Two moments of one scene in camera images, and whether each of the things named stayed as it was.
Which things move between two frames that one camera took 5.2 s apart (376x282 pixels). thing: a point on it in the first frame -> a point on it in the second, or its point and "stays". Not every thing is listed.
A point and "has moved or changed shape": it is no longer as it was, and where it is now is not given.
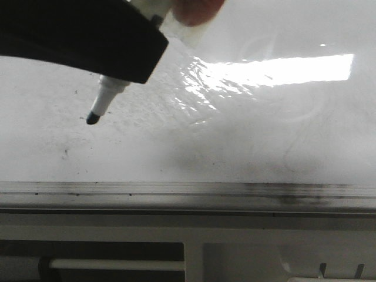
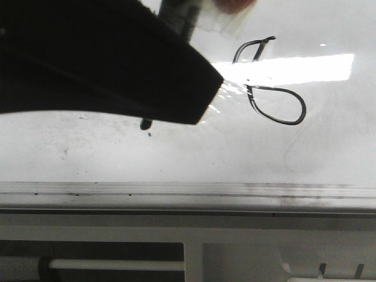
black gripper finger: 113,37 -> 117,57
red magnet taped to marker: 195,12 -> 234,6
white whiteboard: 274,107 stays
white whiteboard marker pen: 110,89 has moved or changed shape
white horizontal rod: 117,264 stays
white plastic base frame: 227,247 stays
